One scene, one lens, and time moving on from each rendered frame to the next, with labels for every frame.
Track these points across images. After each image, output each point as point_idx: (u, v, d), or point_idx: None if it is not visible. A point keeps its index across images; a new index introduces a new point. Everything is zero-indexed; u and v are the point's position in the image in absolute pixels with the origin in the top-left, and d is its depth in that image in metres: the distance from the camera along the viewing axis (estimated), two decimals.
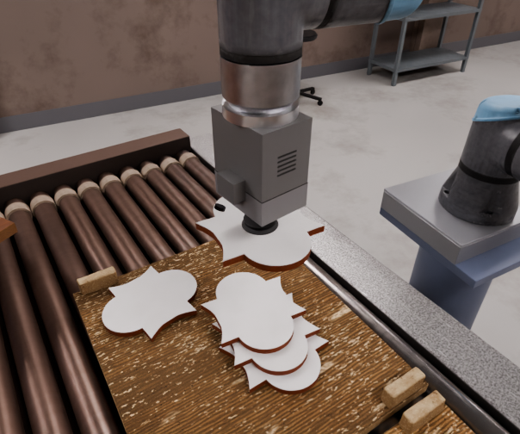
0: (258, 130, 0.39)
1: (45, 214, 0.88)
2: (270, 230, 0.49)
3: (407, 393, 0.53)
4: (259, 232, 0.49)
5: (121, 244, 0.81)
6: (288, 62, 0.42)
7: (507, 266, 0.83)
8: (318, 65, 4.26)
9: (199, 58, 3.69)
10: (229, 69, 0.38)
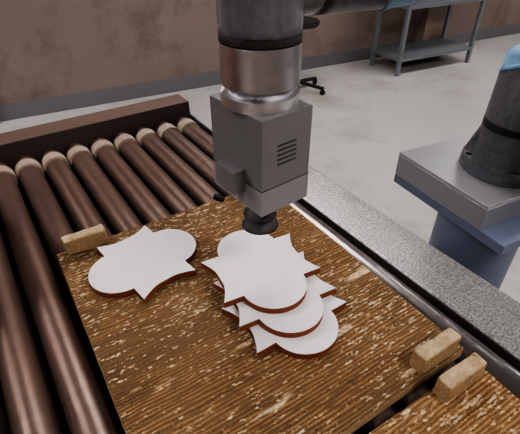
0: (257, 117, 0.39)
1: (29, 177, 0.81)
2: (270, 230, 0.49)
3: (441, 357, 0.46)
4: (259, 232, 0.49)
5: (113, 207, 0.73)
6: None
7: None
8: (319, 55, 4.18)
9: (199, 46, 3.61)
10: (227, 54, 0.37)
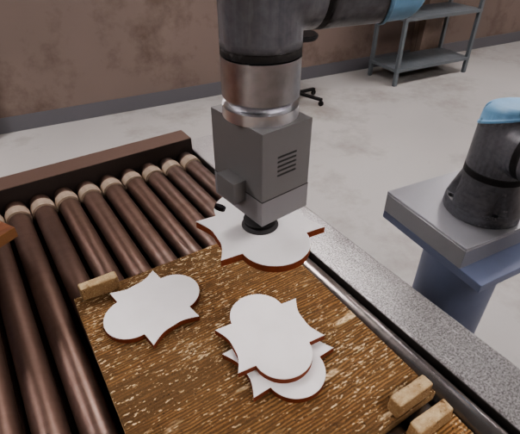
0: (258, 130, 0.39)
1: (45, 218, 0.87)
2: (270, 230, 0.49)
3: (414, 402, 0.52)
4: (259, 232, 0.49)
5: (123, 248, 0.80)
6: (288, 62, 0.42)
7: (512, 270, 0.82)
8: (318, 65, 4.25)
9: (200, 58, 3.68)
10: (229, 69, 0.38)
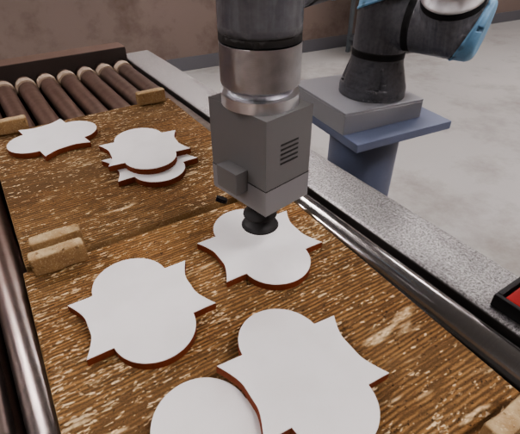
0: (262, 117, 0.39)
1: None
2: (271, 229, 0.50)
3: None
4: (261, 232, 0.49)
5: (43, 114, 0.91)
6: (286, 48, 0.42)
7: (389, 137, 0.93)
8: None
9: (178, 32, 3.78)
10: (230, 55, 0.37)
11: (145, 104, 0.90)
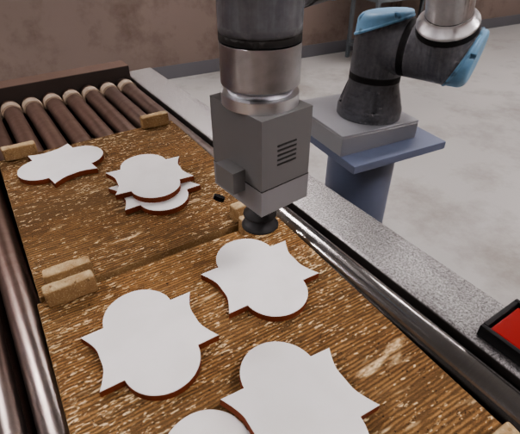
0: (257, 117, 0.39)
1: None
2: (270, 230, 0.49)
3: None
4: (259, 232, 0.49)
5: (50, 136, 0.94)
6: None
7: (385, 158, 0.96)
8: None
9: (179, 38, 3.82)
10: (228, 54, 0.37)
11: (149, 127, 0.93)
